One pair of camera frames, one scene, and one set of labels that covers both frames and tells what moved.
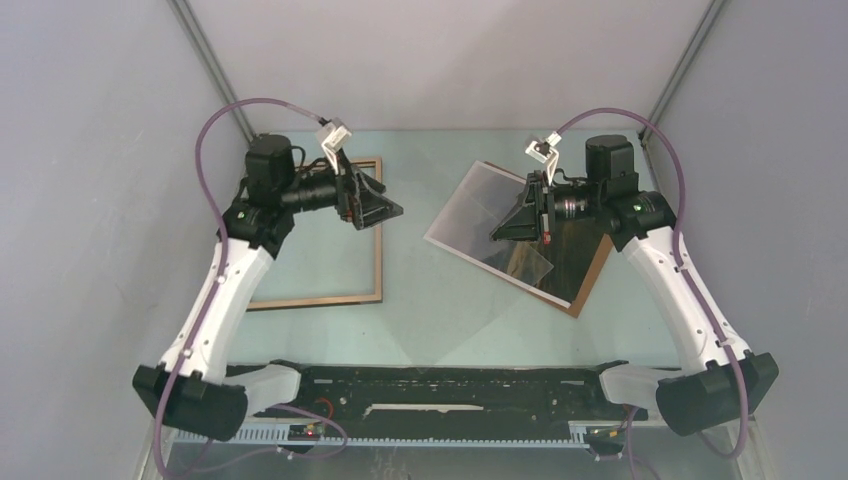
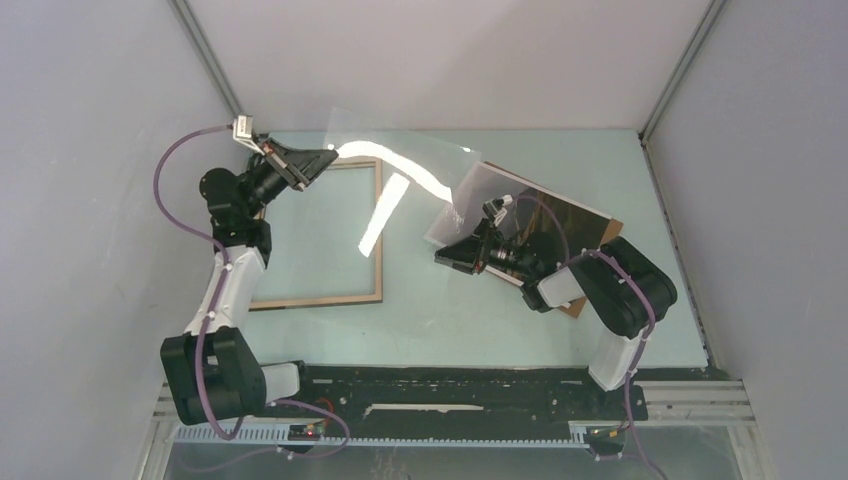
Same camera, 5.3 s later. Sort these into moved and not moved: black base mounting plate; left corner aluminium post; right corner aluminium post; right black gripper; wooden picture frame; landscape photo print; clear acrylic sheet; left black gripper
Moved: right black gripper; clear acrylic sheet; left black gripper
Not moved: landscape photo print; black base mounting plate; wooden picture frame; left corner aluminium post; right corner aluminium post
